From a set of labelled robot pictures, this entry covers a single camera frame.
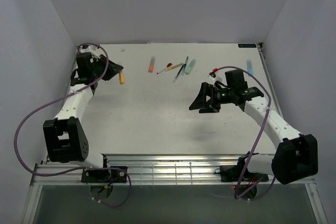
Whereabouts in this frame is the blue capped pen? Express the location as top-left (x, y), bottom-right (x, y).
top-left (181, 56), bottom-right (189, 76)

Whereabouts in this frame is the green highlighter pen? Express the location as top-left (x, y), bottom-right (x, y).
top-left (185, 59), bottom-right (196, 74)

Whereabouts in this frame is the yellow highlighter pen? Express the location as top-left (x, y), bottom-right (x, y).
top-left (119, 70), bottom-right (125, 85)

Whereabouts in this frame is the teal thin pen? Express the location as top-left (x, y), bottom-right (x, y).
top-left (173, 64), bottom-right (185, 83)

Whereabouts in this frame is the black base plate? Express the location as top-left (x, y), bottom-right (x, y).
top-left (81, 166), bottom-right (128, 184)
top-left (214, 165), bottom-right (269, 182)

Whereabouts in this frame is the red tipped pen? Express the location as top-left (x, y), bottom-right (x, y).
top-left (156, 63), bottom-right (172, 74)

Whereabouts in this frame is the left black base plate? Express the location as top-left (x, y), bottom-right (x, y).
top-left (81, 166), bottom-right (128, 184)

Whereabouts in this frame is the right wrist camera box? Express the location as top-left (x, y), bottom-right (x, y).
top-left (225, 70), bottom-right (248, 94)

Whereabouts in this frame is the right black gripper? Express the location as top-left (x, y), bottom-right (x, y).
top-left (189, 82), bottom-right (234, 113)

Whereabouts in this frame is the right blue corner label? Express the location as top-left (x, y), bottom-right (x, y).
top-left (238, 44), bottom-right (257, 48)

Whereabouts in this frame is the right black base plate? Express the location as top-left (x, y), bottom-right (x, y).
top-left (214, 165), bottom-right (269, 182)

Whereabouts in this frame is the yellow barrel pen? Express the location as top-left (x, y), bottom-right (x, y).
top-left (165, 62), bottom-right (184, 72)

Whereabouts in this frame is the blue highlighter pen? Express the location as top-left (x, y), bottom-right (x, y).
top-left (246, 59), bottom-right (254, 76)

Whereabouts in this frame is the orange highlighter pen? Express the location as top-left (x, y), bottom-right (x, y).
top-left (148, 56), bottom-right (155, 73)

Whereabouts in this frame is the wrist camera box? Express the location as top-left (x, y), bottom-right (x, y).
top-left (76, 52), bottom-right (92, 78)
top-left (225, 70), bottom-right (248, 94)

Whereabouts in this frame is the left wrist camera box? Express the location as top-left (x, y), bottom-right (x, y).
top-left (76, 52), bottom-right (92, 78)

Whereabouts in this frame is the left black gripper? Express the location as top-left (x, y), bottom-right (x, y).
top-left (91, 54), bottom-right (123, 81)

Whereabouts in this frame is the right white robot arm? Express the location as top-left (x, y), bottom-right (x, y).
top-left (189, 82), bottom-right (318, 185)

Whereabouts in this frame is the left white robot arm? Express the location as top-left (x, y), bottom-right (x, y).
top-left (43, 52), bottom-right (123, 182)

